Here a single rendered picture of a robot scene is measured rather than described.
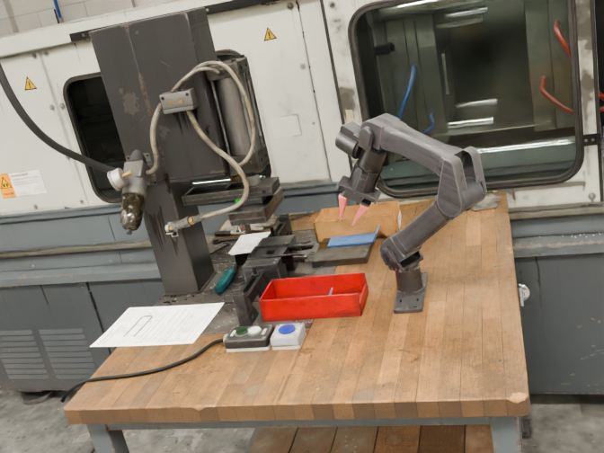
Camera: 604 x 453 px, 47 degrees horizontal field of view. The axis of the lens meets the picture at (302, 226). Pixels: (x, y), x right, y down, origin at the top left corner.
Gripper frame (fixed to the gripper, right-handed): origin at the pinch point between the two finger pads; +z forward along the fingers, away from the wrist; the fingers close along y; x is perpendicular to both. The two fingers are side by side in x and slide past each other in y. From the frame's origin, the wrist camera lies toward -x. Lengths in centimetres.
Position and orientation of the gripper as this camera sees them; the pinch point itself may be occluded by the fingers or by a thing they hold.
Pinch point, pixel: (347, 219)
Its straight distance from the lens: 170.3
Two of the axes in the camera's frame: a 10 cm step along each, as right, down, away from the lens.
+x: -2.5, 3.8, -8.9
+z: -3.1, 8.4, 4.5
